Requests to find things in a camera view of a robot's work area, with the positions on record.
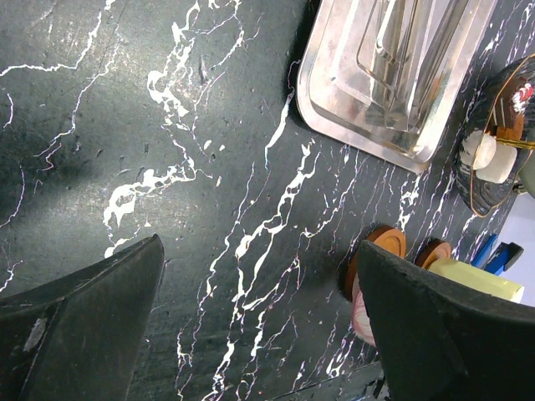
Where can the silver metal tray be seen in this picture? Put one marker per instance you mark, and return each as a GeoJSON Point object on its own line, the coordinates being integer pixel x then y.
{"type": "Point", "coordinates": [335, 82]}

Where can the black metal tongs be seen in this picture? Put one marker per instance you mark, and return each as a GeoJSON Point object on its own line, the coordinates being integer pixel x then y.
{"type": "Point", "coordinates": [409, 45]}

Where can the three-tier glass cake stand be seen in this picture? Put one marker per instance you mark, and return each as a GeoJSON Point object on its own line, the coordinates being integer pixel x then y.
{"type": "Point", "coordinates": [481, 196]}

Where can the white cream puff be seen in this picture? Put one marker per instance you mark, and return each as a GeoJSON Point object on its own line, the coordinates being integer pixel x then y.
{"type": "Point", "coordinates": [500, 166]}

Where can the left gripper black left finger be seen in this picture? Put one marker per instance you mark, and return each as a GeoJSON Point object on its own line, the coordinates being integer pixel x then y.
{"type": "Point", "coordinates": [78, 337]}

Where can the chocolate triangle cake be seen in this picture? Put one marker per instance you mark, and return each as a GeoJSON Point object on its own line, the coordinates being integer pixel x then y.
{"type": "Point", "coordinates": [507, 114]}

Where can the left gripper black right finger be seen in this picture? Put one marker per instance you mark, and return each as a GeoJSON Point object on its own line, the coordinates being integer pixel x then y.
{"type": "Point", "coordinates": [440, 340]}

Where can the blue clip object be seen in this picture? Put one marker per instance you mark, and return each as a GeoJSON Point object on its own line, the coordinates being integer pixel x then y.
{"type": "Point", "coordinates": [497, 258]}

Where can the pink patterned mug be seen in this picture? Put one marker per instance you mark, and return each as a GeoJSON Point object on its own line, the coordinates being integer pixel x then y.
{"type": "Point", "coordinates": [360, 318]}

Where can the green ceramic cup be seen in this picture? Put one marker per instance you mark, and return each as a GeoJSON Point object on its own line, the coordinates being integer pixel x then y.
{"type": "Point", "coordinates": [477, 279]}

